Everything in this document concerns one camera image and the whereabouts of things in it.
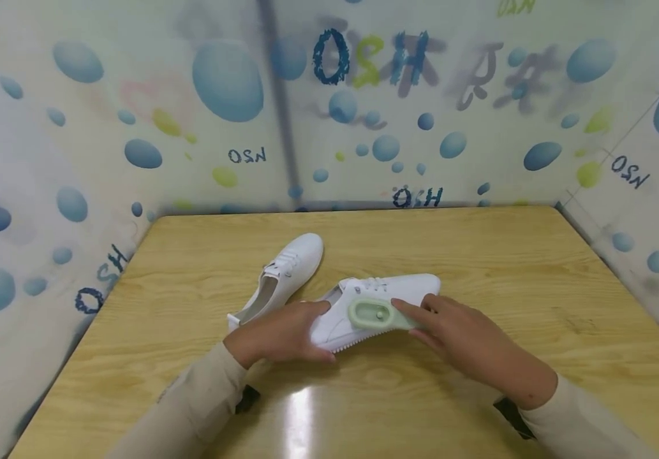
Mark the person's right hand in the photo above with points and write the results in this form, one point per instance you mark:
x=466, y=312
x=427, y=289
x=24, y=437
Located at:
x=478, y=344

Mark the person's left hand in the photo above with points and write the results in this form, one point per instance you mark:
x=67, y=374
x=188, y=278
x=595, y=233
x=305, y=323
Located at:
x=274, y=335

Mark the person's right fingers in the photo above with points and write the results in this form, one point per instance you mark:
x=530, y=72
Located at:
x=432, y=301

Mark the person's right thumb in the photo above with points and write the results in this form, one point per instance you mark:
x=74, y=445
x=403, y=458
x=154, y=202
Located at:
x=425, y=339

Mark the person's right index finger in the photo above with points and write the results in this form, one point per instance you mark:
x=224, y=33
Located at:
x=416, y=312

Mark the person's left fingers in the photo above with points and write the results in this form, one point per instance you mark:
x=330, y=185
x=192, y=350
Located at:
x=317, y=307

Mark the person's left thumb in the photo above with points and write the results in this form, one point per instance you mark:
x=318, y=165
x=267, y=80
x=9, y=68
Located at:
x=319, y=356

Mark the white lace-up shoe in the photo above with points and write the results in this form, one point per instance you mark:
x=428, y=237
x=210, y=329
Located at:
x=338, y=325
x=301, y=256

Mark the light green brush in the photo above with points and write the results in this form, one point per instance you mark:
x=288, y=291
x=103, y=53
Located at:
x=362, y=322

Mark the person's left forearm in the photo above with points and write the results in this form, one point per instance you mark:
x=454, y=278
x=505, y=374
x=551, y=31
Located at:
x=191, y=408

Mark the person's right forearm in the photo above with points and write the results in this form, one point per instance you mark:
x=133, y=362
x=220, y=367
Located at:
x=576, y=421

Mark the black wrist band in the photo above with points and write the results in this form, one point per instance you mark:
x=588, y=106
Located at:
x=247, y=400
x=514, y=419

